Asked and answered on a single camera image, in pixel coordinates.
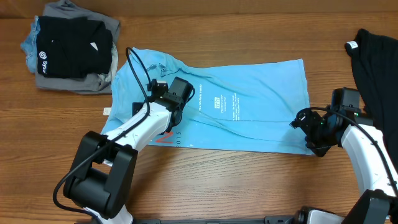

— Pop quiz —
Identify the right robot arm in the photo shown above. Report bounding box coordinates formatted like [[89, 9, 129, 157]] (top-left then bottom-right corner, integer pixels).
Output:
[[290, 106, 397, 223]]

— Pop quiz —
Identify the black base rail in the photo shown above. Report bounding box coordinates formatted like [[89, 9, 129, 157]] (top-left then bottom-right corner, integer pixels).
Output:
[[132, 215, 305, 224]]

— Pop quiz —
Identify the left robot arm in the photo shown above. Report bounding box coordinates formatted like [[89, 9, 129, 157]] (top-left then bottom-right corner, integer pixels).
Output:
[[63, 99, 185, 223]]

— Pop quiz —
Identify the folded blue denim garment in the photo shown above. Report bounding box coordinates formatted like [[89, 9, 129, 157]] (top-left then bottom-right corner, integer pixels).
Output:
[[21, 16, 40, 73]]

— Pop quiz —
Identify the light blue printed t-shirt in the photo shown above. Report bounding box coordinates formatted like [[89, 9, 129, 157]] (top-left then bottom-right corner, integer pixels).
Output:
[[103, 49, 310, 155]]

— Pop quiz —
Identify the folded grey garment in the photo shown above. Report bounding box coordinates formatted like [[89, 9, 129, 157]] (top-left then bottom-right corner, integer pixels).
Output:
[[35, 0, 120, 95]]

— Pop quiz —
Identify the black unfolded shirt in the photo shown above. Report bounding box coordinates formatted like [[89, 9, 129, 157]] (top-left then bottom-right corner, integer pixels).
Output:
[[345, 29, 397, 168]]

